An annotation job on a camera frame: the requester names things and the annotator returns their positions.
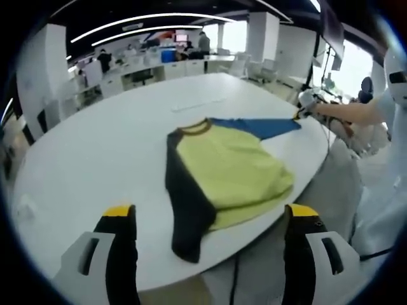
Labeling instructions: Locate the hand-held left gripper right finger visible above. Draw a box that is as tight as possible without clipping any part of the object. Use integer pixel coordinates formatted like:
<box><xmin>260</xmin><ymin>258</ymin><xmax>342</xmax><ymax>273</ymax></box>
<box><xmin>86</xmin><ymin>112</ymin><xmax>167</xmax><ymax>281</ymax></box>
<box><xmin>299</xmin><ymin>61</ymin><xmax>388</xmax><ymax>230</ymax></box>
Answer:
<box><xmin>281</xmin><ymin>203</ymin><xmax>362</xmax><ymax>305</ymax></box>

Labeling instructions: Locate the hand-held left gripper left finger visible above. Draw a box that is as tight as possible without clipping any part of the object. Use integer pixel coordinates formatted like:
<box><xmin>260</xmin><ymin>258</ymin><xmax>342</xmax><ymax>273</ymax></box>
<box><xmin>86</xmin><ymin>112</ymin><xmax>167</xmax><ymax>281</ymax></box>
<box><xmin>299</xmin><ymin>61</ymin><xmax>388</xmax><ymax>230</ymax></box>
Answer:
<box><xmin>52</xmin><ymin>205</ymin><xmax>141</xmax><ymax>305</ymax></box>

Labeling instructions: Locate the yellow garment with blue sleeve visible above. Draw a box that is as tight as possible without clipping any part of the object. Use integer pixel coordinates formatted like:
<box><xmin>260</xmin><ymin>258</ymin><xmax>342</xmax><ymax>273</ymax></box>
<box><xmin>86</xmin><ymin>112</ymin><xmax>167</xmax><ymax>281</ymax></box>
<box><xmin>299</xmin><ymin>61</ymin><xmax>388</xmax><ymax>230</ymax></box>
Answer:
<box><xmin>165</xmin><ymin>116</ymin><xmax>303</xmax><ymax>264</ymax></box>

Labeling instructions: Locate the black tripod stand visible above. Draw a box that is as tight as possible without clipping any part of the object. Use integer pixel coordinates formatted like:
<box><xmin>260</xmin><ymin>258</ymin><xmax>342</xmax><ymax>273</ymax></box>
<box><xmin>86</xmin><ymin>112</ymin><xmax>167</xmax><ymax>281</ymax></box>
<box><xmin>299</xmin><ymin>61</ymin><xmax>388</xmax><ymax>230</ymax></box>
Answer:
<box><xmin>303</xmin><ymin>34</ymin><xmax>333</xmax><ymax>92</ymax></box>

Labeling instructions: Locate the group of white office chairs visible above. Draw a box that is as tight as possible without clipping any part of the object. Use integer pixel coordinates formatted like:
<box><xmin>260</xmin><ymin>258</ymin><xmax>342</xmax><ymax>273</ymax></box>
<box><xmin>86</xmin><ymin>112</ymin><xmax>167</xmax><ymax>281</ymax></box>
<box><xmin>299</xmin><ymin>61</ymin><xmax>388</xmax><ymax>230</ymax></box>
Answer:
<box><xmin>228</xmin><ymin>53</ymin><xmax>289</xmax><ymax>85</ymax></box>

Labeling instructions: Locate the grey mesh chair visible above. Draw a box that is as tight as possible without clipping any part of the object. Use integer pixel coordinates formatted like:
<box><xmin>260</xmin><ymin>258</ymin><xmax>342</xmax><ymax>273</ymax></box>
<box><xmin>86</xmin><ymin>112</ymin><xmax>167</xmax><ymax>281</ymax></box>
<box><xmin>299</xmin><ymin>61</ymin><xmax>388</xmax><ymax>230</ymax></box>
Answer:
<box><xmin>203</xmin><ymin>135</ymin><xmax>365</xmax><ymax>305</ymax></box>

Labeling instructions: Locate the white square pillar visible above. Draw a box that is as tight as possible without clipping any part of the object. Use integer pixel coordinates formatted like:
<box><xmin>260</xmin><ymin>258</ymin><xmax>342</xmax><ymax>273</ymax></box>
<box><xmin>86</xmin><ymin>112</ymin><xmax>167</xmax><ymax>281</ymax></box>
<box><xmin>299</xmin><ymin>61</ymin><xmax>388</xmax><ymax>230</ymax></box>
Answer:
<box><xmin>15</xmin><ymin>24</ymin><xmax>69</xmax><ymax>142</ymax></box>
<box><xmin>247</xmin><ymin>12</ymin><xmax>280</xmax><ymax>76</ymax></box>

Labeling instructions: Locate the dark hanging panel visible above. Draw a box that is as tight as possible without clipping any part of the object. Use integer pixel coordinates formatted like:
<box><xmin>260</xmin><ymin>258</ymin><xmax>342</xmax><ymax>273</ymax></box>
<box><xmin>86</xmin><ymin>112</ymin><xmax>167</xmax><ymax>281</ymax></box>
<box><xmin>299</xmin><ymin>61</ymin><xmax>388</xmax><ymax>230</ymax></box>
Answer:
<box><xmin>319</xmin><ymin>4</ymin><xmax>346</xmax><ymax>57</ymax></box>

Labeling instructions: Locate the white worn device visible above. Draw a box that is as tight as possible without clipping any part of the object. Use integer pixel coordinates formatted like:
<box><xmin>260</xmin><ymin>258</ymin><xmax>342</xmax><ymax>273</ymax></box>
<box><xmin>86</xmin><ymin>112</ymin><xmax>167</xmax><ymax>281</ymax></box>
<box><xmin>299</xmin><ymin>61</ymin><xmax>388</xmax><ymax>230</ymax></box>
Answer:
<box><xmin>383</xmin><ymin>47</ymin><xmax>407</xmax><ymax>111</ymax></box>

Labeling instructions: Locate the white office desk row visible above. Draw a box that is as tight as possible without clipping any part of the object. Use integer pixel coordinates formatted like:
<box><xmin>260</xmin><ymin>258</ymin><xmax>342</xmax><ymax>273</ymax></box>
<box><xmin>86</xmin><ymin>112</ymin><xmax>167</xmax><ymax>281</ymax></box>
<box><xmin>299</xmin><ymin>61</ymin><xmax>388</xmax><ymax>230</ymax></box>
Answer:
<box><xmin>68</xmin><ymin>53</ymin><xmax>238</xmax><ymax>105</ymax></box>

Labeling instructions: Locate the long ceiling light strip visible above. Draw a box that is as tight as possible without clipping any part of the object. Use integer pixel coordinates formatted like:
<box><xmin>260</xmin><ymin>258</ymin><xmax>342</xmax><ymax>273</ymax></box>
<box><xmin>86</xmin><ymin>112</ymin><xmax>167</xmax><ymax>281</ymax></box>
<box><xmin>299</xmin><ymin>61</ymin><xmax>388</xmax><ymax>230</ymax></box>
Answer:
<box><xmin>70</xmin><ymin>12</ymin><xmax>238</xmax><ymax>44</ymax></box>
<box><xmin>92</xmin><ymin>25</ymin><xmax>220</xmax><ymax>47</ymax></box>

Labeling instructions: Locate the thin black cable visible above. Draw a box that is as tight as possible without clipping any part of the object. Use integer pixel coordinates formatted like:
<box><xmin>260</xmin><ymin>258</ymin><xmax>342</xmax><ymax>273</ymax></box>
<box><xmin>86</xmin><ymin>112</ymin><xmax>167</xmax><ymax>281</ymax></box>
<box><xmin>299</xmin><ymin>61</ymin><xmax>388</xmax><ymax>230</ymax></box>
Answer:
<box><xmin>359</xmin><ymin>247</ymin><xmax>397</xmax><ymax>262</ymax></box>

